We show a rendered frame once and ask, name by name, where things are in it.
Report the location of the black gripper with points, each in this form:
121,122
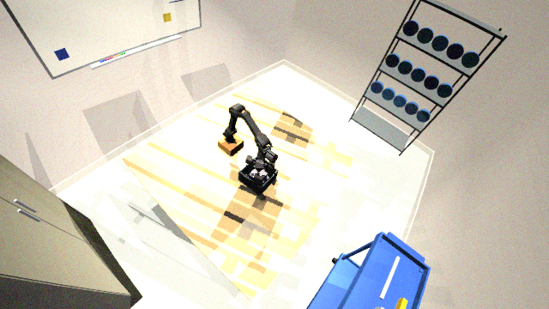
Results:
249,159

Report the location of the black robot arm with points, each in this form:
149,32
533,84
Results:
260,138

